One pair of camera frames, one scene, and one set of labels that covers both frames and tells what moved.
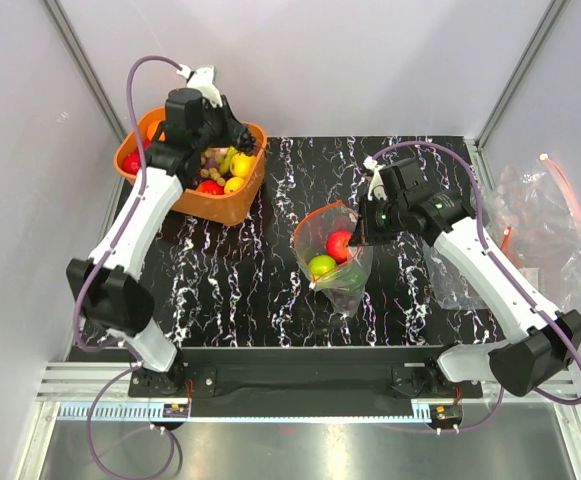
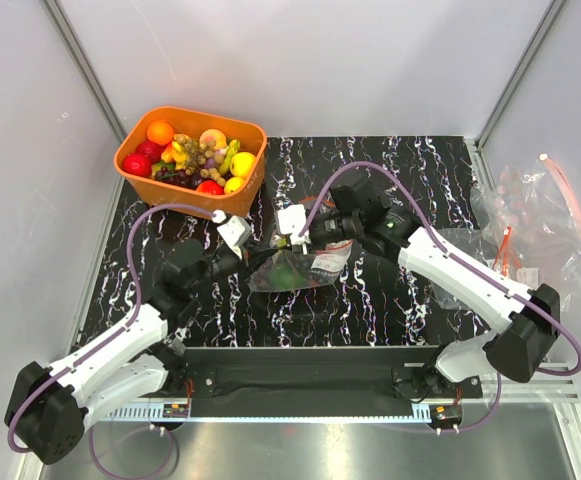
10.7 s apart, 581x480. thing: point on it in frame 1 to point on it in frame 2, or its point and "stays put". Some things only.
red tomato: [211, 186] stays put
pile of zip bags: [537, 217] stays put
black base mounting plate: [303, 382] stays put
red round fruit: [132, 162] stays put
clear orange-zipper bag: [344, 287] to [293, 269]
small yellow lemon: [233, 184] stays put
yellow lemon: [241, 165] stays put
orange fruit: [151, 129] stays put
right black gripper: [364, 234] to [311, 234]
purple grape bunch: [347, 289] to [306, 277]
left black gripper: [225, 114] to [253, 253]
